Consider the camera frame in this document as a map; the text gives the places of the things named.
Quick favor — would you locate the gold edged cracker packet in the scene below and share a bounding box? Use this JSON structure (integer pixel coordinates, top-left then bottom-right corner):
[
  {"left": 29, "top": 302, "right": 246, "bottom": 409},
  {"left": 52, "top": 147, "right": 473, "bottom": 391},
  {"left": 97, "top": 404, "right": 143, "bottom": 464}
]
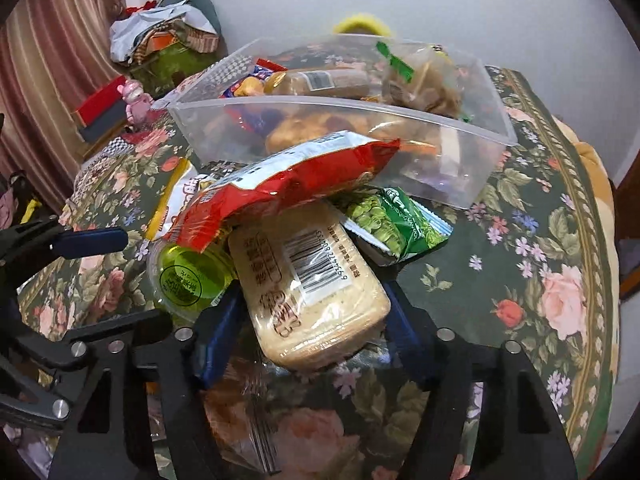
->
[{"left": 264, "top": 68, "right": 371, "bottom": 100}]

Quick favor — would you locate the nut brittle cake packet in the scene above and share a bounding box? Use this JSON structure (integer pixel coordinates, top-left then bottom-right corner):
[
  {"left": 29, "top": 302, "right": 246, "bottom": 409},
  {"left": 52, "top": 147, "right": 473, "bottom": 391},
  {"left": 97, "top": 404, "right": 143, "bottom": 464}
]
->
[{"left": 265, "top": 112, "right": 405, "bottom": 154}]

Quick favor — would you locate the pile of clothes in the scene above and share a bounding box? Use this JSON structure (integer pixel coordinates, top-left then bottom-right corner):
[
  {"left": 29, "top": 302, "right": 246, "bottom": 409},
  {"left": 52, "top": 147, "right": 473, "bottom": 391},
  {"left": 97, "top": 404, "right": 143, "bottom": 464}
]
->
[{"left": 110, "top": 0, "right": 221, "bottom": 99}]

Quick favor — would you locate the blue round biscuit packet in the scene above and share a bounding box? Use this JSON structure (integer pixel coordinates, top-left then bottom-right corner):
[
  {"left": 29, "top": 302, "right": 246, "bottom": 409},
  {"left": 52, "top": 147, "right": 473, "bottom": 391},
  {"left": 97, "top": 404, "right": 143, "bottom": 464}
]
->
[{"left": 219, "top": 58, "right": 288, "bottom": 139}]

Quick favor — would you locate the pink plush toy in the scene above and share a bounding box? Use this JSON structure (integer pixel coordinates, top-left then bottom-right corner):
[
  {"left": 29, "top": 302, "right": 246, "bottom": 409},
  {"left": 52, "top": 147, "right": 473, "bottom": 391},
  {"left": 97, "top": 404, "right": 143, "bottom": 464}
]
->
[{"left": 117, "top": 79, "right": 153, "bottom": 126}]

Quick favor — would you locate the striped brown curtain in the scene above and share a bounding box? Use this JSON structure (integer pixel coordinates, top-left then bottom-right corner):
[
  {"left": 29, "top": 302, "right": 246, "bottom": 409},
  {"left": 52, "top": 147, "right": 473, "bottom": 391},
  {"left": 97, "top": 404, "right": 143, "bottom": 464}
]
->
[{"left": 1, "top": 0, "right": 125, "bottom": 211}]

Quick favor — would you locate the green jelly cup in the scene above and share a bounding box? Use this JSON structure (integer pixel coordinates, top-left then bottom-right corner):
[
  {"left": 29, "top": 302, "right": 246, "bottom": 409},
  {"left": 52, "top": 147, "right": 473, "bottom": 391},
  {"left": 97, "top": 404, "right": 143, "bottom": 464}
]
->
[{"left": 146, "top": 240, "right": 236, "bottom": 325}]

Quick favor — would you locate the brown wooden wardrobe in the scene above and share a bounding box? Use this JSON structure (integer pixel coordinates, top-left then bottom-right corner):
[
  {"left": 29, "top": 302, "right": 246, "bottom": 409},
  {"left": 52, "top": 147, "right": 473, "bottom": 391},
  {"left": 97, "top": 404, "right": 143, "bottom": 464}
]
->
[{"left": 614, "top": 156, "right": 640, "bottom": 301}]

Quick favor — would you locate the green peas packet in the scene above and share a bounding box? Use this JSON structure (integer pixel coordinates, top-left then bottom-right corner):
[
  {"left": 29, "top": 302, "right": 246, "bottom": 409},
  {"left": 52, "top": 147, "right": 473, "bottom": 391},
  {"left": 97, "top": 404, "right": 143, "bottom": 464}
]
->
[{"left": 331, "top": 186, "right": 454, "bottom": 266}]

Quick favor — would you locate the clear plastic storage box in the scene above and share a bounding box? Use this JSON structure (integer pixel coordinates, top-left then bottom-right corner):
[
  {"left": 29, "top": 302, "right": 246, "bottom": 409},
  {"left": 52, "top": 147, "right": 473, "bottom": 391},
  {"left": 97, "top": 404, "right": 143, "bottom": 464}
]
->
[{"left": 164, "top": 34, "right": 516, "bottom": 208}]

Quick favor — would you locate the clear bag with green clip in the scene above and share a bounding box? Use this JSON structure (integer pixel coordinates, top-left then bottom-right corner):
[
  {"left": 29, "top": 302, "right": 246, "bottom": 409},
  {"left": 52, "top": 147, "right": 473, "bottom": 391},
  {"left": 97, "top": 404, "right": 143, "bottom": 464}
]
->
[{"left": 375, "top": 41, "right": 462, "bottom": 119}]

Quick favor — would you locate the red white snack packet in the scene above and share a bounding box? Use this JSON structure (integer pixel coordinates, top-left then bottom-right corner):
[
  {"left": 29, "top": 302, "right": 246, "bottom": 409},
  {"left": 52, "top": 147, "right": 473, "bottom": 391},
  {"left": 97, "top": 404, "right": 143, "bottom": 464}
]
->
[{"left": 164, "top": 130, "right": 400, "bottom": 252}]

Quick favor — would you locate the yellow noodle snack packet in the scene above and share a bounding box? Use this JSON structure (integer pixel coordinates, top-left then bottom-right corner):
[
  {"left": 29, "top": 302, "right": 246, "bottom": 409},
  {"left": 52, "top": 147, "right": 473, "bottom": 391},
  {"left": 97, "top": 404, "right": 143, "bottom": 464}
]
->
[{"left": 145, "top": 158, "right": 201, "bottom": 242}]

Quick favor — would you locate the red box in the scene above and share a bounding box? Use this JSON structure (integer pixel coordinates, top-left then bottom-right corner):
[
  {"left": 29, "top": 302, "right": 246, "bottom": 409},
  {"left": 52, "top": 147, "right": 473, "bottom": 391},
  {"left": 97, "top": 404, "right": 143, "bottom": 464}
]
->
[{"left": 72, "top": 75, "right": 126, "bottom": 144}]

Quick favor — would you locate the beige cake packet with barcode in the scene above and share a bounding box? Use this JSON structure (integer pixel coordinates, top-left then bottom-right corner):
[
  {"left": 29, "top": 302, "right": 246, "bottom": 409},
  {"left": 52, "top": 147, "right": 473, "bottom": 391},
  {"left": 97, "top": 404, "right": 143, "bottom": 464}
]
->
[{"left": 228, "top": 202, "right": 390, "bottom": 372}]

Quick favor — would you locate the floral green bedspread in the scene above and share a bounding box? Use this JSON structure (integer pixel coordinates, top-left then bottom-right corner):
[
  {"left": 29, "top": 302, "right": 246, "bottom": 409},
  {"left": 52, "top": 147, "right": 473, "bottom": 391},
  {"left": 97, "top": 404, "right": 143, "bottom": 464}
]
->
[{"left": 20, "top": 67, "right": 620, "bottom": 479}]

